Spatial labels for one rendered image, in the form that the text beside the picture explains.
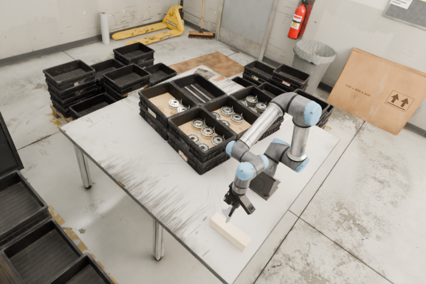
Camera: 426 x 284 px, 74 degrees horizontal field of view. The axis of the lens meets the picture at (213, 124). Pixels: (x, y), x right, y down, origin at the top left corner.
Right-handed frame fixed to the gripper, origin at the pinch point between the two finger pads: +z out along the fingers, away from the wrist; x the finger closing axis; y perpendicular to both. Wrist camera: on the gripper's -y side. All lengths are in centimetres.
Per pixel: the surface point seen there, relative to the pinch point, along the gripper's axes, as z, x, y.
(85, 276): 41, 61, 48
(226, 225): 14.0, 0.2, 2.6
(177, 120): 1, -35, 75
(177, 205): 20.0, 6.5, 34.1
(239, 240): 14.0, 2.5, -7.6
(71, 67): 37, -49, 240
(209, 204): 20.0, -7.8, 20.4
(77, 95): 52, -35, 213
